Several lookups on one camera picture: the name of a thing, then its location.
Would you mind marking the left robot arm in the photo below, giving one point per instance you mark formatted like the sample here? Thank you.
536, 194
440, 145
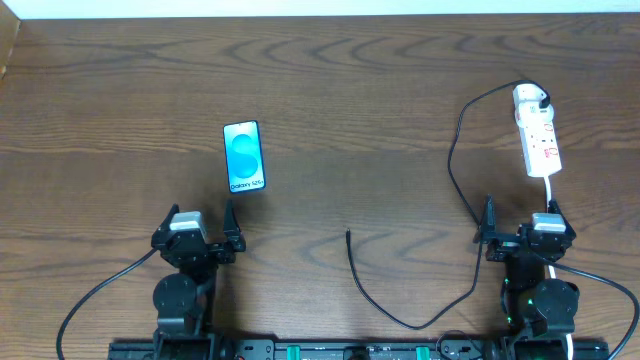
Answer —
184, 300

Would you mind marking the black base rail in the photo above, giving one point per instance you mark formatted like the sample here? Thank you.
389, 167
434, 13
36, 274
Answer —
276, 350

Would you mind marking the white charger adapter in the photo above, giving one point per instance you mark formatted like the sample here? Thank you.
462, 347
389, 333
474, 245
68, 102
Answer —
531, 101

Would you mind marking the blue screen smartphone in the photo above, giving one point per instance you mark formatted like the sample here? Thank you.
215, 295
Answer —
244, 157

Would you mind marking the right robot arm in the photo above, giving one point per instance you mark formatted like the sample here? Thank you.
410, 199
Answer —
540, 309

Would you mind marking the white power strip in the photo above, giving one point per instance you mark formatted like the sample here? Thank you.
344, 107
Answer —
538, 138

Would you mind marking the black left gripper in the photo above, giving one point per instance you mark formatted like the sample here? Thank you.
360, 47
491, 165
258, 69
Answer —
215, 248

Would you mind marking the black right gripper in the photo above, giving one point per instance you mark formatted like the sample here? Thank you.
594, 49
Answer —
511, 240

